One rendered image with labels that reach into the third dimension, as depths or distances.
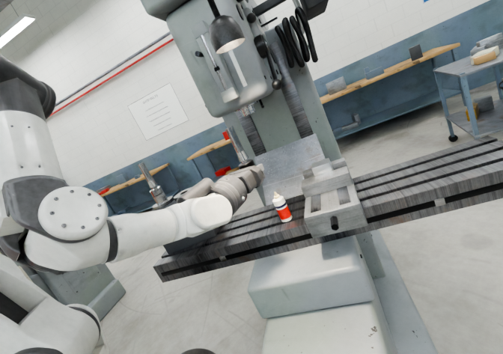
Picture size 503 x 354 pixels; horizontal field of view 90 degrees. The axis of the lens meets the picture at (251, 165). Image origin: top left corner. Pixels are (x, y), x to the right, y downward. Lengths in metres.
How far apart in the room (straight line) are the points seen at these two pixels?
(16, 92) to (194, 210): 0.34
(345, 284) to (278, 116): 0.76
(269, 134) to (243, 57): 0.56
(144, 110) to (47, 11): 2.76
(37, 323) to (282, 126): 1.03
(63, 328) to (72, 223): 0.41
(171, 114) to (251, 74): 5.07
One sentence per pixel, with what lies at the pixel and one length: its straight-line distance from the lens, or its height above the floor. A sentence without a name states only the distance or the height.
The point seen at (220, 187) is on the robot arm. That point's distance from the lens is 0.59.
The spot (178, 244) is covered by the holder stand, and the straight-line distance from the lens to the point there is 1.09.
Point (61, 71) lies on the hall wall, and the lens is 7.32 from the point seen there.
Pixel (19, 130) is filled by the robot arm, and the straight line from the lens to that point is 0.50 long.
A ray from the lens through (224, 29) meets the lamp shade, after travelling 0.59.
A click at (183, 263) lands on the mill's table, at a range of 1.04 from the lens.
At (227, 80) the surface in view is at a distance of 0.72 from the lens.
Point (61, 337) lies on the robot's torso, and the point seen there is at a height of 1.04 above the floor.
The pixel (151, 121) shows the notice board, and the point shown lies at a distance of 6.05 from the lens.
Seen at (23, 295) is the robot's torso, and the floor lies 1.14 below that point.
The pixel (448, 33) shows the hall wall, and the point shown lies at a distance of 5.51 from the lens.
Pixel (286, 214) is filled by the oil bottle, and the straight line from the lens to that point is 0.87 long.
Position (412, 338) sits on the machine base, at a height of 0.20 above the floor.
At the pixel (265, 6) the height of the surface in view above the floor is 1.62.
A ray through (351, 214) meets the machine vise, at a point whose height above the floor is 0.95.
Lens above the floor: 1.31
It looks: 13 degrees down
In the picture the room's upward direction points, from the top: 25 degrees counter-clockwise
